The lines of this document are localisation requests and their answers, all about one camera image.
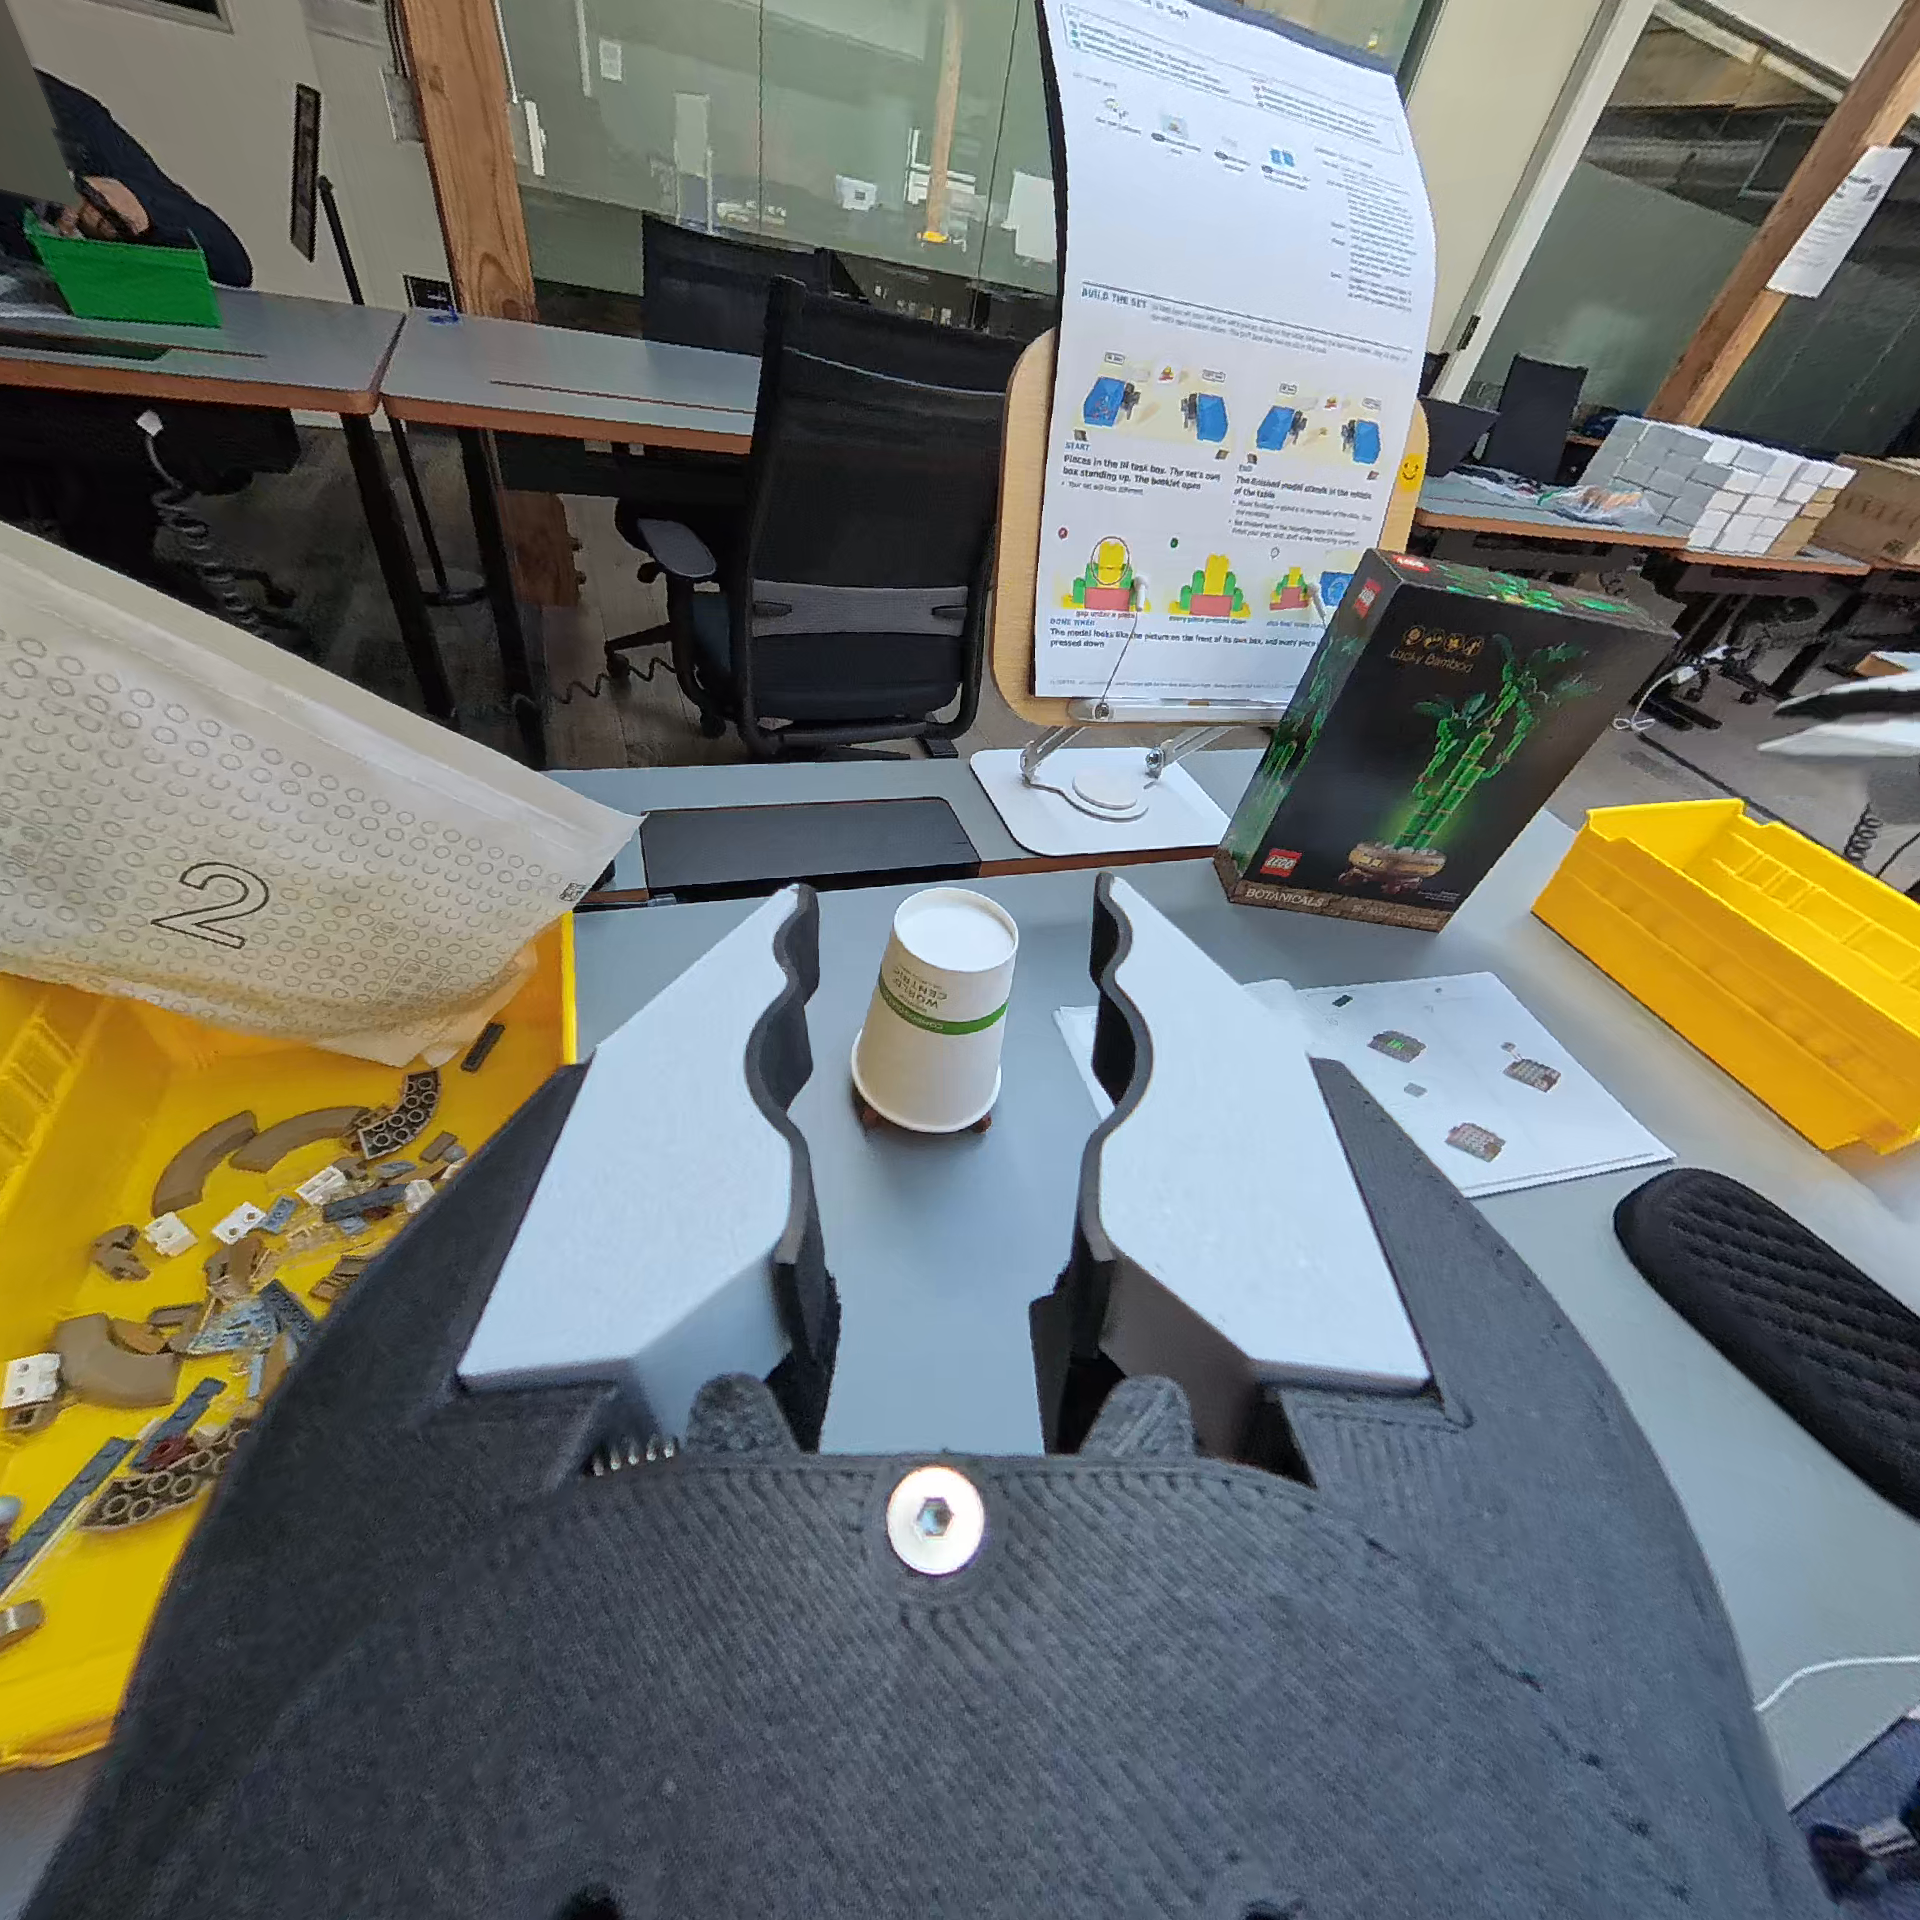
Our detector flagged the black padded wrist rest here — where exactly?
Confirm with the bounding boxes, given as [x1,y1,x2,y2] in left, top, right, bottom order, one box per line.
[1613,1165,1920,1562]

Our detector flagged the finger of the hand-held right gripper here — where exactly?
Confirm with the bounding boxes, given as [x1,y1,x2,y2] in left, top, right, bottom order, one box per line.
[1755,710,1920,770]
[1774,647,1920,711]

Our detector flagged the brown brick piece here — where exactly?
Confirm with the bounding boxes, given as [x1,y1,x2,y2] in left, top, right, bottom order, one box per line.
[853,1092,1003,1141]

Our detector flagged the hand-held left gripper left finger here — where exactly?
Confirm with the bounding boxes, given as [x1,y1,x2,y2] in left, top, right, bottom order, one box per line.
[454,881,842,1453]

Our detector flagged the pile of loose brick pieces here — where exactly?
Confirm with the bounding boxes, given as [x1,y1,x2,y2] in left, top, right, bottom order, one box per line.
[0,1020,513,1652]

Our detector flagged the stack of white boxes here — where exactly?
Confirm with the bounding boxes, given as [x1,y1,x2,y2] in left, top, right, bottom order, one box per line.
[1561,413,1859,558]

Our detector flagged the black desk mat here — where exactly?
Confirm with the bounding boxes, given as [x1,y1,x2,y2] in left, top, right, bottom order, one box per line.
[640,796,984,904]

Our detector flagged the printed instruction sheet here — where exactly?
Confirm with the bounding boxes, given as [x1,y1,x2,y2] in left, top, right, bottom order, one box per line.
[1034,0,1443,710]

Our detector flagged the paper notice on pillar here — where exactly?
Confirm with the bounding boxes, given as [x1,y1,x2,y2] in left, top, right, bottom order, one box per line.
[1766,141,1916,299]

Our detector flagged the wooden document board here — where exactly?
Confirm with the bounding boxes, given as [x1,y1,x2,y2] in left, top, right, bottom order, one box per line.
[990,325,1430,725]

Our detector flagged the adjoining grey desk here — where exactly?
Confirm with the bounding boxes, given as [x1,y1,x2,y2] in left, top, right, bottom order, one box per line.
[547,743,1279,910]

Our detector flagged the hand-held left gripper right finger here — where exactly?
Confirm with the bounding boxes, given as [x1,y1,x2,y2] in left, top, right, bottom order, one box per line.
[1028,871,1439,1458]

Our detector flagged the black office chair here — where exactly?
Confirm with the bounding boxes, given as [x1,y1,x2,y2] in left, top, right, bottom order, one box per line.
[640,210,837,354]
[606,274,1034,762]
[1477,351,1591,482]

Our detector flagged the bamboo brick set box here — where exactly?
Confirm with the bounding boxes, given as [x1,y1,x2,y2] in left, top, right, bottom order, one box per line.
[1215,546,1680,936]

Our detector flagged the wooden pillar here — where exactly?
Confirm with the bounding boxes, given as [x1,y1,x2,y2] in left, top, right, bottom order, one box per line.
[396,0,584,617]
[1647,0,1920,430]

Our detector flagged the brown cardboard box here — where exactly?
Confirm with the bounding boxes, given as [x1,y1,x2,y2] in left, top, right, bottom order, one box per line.
[1812,453,1920,568]

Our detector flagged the person's blue jeans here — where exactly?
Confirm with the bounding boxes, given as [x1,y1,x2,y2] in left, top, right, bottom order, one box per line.
[1785,1710,1920,1920]

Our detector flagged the white stand base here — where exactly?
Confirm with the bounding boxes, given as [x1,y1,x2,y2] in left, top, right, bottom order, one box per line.
[969,743,1237,862]

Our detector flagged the brick instruction booklet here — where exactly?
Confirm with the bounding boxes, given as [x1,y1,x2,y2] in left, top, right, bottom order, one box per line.
[1056,972,1674,1200]

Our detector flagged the green plastic bin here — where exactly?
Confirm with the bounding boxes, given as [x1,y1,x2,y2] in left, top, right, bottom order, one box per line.
[22,210,224,329]

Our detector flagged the white numbered paper bag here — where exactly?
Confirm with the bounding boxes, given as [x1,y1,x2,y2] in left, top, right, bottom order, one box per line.
[0,516,648,1068]

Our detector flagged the white paper cup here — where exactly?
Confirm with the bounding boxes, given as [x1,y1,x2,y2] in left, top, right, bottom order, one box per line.
[849,883,1024,1137]

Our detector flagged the yellow plastic parts bin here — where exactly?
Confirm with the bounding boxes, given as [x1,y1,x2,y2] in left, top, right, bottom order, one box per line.
[1531,794,1920,1158]
[0,913,581,1772]

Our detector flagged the background grey desk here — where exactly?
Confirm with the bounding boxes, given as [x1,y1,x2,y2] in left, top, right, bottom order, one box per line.
[1411,471,1920,721]
[0,283,410,721]
[378,312,768,752]

